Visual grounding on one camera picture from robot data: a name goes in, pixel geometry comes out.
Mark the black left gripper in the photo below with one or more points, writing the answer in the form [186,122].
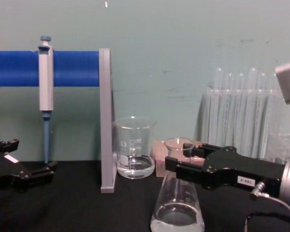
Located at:
[2,169]

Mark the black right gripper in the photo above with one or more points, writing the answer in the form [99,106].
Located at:
[232,169]

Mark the clear glass conical flask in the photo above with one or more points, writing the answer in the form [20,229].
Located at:
[175,205]

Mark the pale pink block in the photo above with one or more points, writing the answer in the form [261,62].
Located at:
[160,157]

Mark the clear glass beaker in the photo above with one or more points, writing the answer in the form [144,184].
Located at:
[135,154]

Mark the clear plastic tube rack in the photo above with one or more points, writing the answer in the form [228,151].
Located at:
[232,116]

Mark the black table cloth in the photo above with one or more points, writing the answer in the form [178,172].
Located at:
[75,212]

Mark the grey and blue pipette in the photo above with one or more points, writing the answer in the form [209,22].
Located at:
[46,79]

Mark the clear test tube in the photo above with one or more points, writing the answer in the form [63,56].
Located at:
[241,83]
[229,83]
[252,79]
[263,83]
[272,83]

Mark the grey stand end plate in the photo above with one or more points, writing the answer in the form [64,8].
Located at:
[106,120]

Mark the blue stand bar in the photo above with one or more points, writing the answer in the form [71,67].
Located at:
[75,68]

